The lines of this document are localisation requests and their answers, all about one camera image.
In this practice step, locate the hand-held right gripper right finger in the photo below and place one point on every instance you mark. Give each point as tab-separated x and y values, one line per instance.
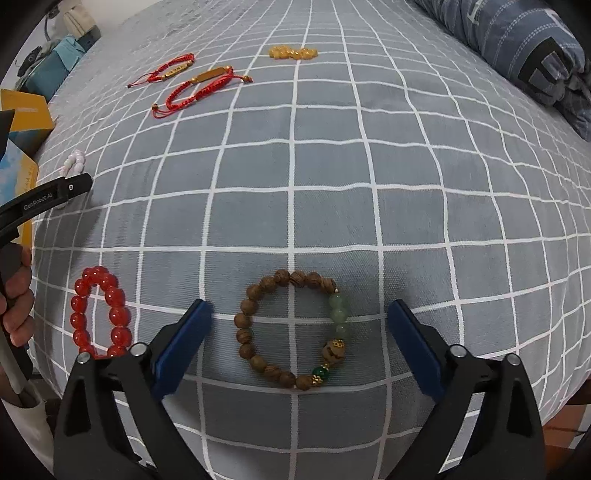
413	341

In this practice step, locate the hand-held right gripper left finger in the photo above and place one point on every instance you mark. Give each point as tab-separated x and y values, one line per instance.
184	341

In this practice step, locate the person's left hand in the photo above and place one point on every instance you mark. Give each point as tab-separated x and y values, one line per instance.
17	318

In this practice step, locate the sky print box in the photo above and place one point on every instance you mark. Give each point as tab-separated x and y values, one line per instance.
16	175

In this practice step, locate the yellow cardboard box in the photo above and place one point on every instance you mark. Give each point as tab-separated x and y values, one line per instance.
32	115

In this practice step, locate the light blue bag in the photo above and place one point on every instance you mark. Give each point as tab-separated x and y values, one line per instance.
55	64

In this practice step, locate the grey checked bedsheet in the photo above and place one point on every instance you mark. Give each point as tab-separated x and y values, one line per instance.
323	194

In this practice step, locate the beige cloth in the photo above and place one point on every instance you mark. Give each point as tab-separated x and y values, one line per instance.
81	18

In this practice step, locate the blue grey pillow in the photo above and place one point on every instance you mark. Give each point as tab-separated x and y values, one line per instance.
512	41

